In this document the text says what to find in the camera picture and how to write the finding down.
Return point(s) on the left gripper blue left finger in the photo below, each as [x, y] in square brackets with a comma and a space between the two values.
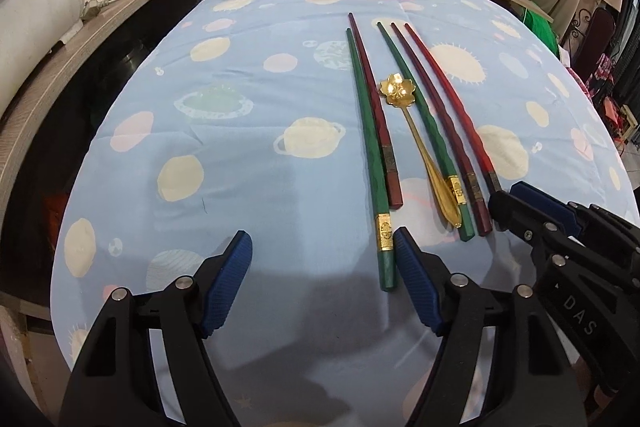
[224, 275]

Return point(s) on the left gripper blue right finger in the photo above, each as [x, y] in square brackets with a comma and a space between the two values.
[424, 276]

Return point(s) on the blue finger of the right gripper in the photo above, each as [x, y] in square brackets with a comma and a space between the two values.
[550, 206]

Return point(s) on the green chopstick gold band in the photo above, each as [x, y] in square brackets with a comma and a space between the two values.
[383, 231]
[441, 159]

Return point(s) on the blue planet pattern tablecloth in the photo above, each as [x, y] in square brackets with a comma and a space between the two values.
[245, 117]

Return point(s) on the gold flower spoon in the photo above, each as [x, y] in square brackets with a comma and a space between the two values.
[399, 92]

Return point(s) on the white blue plastic bin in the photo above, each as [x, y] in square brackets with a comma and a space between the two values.
[29, 29]

